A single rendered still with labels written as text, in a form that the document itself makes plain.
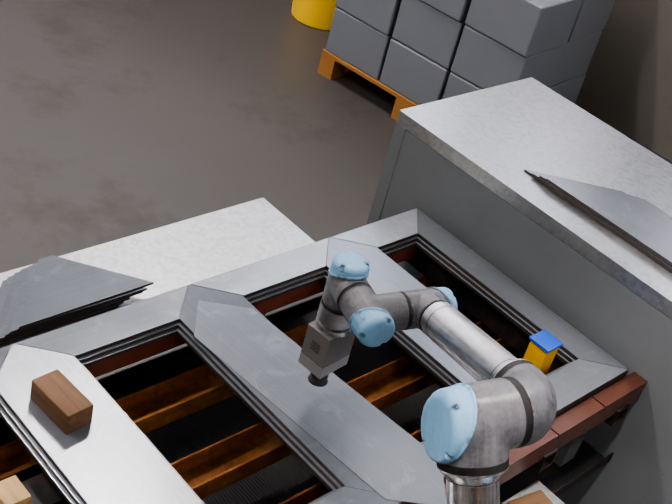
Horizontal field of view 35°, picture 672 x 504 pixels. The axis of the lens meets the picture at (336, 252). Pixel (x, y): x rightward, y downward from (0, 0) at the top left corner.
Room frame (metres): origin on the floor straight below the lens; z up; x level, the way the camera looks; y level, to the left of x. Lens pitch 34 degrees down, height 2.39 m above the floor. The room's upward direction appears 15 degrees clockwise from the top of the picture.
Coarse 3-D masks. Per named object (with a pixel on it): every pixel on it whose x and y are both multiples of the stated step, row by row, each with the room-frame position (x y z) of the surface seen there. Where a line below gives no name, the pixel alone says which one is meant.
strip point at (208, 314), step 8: (200, 304) 1.92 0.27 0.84; (208, 304) 1.92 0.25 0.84; (216, 304) 1.93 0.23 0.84; (224, 304) 1.94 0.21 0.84; (200, 312) 1.89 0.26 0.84; (208, 312) 1.90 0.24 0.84; (216, 312) 1.90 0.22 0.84; (224, 312) 1.91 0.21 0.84; (232, 312) 1.92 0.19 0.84; (240, 312) 1.93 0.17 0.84; (200, 320) 1.86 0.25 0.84; (208, 320) 1.87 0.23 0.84; (216, 320) 1.88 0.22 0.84; (224, 320) 1.88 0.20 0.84; (200, 328) 1.84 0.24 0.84; (208, 328) 1.84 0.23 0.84
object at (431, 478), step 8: (432, 464) 1.61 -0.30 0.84; (424, 472) 1.59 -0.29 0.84; (432, 472) 1.59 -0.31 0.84; (440, 472) 1.60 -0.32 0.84; (416, 480) 1.56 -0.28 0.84; (424, 480) 1.56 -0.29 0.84; (432, 480) 1.57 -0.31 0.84; (440, 480) 1.58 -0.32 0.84; (400, 488) 1.53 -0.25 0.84; (408, 488) 1.53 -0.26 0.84; (416, 488) 1.54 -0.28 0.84; (424, 488) 1.54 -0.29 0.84; (432, 488) 1.55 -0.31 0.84; (440, 488) 1.55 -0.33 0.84; (392, 496) 1.50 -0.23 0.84; (400, 496) 1.50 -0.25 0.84; (408, 496) 1.51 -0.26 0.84; (416, 496) 1.52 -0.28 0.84; (424, 496) 1.52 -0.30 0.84; (432, 496) 1.53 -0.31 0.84
